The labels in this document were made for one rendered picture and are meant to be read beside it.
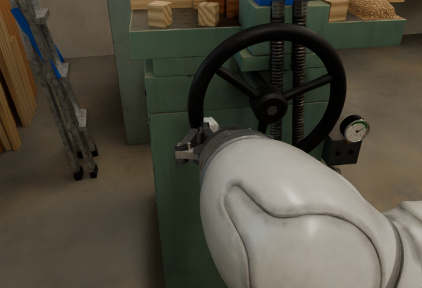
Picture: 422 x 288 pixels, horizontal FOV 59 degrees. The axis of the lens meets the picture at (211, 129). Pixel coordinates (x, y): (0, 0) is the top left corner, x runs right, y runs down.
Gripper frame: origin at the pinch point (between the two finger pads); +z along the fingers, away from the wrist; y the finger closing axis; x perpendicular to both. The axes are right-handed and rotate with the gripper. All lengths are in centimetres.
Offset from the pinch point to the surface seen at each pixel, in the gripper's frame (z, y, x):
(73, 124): 107, 46, 15
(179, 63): 22.5, 3.1, -10.1
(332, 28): 20.4, -30.1, -15.7
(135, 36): 20.3, 11.5, -16.1
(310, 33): 1.3, -17.1, -14.2
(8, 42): 166, 88, -23
